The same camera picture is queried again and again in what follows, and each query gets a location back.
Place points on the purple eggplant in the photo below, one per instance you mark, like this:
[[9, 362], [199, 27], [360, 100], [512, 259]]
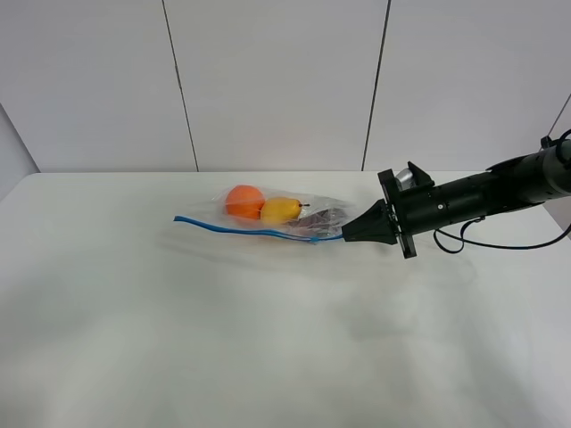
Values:
[[323, 223]]

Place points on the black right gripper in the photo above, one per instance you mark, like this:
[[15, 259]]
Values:
[[398, 217]]

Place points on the clear zip bag blue seal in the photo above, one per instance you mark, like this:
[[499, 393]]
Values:
[[212, 216]]

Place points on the orange fruit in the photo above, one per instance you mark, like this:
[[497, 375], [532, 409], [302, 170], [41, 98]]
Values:
[[245, 202]]

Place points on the yellow pear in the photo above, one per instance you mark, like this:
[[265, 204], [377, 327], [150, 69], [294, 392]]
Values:
[[281, 210]]

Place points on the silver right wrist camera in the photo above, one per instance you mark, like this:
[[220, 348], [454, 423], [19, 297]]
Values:
[[405, 179]]

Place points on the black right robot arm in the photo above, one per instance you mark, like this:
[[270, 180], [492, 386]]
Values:
[[517, 184]]

